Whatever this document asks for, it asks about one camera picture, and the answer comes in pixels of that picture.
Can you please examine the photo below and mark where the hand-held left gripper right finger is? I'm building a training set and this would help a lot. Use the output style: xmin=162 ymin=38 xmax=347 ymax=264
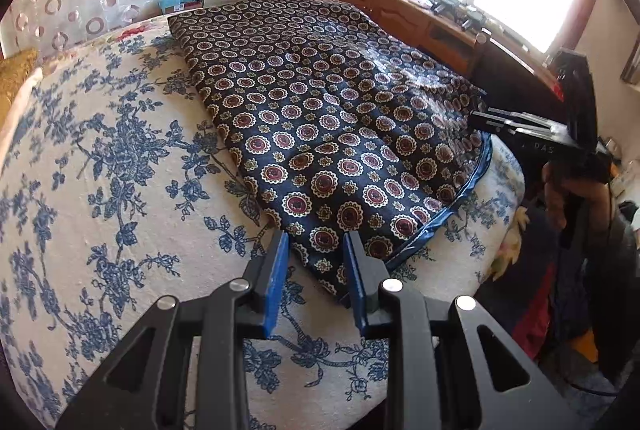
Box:
xmin=343 ymin=231 xmax=581 ymax=430

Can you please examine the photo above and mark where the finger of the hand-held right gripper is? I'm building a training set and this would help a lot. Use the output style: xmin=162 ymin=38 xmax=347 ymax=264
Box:
xmin=470 ymin=112 xmax=557 ymax=139
xmin=487 ymin=108 xmax=557 ymax=127

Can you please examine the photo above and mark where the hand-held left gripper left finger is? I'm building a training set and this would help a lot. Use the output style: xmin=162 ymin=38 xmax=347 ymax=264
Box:
xmin=55 ymin=231 xmax=291 ymax=430

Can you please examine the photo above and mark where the navy patterned satin shirt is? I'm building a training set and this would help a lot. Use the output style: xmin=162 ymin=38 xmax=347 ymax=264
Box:
xmin=167 ymin=0 xmax=494 ymax=309

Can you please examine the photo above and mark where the person's right hand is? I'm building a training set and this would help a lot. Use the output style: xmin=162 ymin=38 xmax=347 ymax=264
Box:
xmin=542 ymin=161 xmax=616 ymax=244

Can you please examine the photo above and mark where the yellow flower printed fabric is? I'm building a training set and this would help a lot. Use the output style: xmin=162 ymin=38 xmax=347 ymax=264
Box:
xmin=491 ymin=205 xmax=531 ymax=282

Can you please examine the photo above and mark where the wooden cabinet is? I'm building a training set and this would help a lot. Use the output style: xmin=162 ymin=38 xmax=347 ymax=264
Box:
xmin=274 ymin=0 xmax=566 ymax=103

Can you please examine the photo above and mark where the red cloth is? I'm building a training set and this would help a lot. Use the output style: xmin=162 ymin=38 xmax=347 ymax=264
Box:
xmin=512 ymin=287 xmax=557 ymax=353

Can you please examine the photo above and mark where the white blue floral bedsheet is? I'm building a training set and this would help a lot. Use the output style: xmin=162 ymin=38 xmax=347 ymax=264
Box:
xmin=0 ymin=27 xmax=526 ymax=430

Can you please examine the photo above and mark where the pink floral quilt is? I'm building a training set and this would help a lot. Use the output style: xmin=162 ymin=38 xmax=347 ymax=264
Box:
xmin=45 ymin=14 xmax=173 ymax=61

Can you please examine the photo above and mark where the blue cardboard box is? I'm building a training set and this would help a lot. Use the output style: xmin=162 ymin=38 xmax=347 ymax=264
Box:
xmin=157 ymin=0 xmax=205 ymax=16

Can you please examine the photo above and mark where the black cable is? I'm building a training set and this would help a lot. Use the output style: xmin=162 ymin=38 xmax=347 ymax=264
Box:
xmin=566 ymin=372 xmax=620 ymax=397

